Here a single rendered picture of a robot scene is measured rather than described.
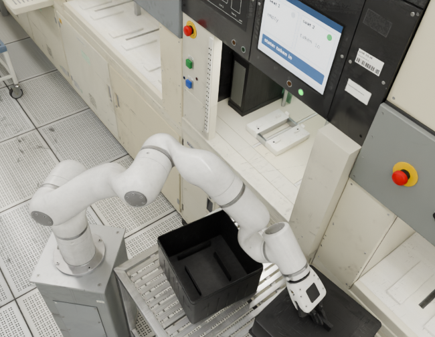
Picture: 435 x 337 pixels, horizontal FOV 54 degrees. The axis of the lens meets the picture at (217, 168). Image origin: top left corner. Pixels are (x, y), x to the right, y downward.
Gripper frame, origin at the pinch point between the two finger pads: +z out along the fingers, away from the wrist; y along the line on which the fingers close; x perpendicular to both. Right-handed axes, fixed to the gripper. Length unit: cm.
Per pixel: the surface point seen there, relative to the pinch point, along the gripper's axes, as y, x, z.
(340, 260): 24.4, 8.2, -1.8
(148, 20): 81, 140, -123
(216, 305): -14.9, 30.2, -9.0
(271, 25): 30, -2, -83
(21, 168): -14, 217, -79
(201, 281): -10.6, 42.5, -13.6
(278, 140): 55, 47, -39
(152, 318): -32, 44, -14
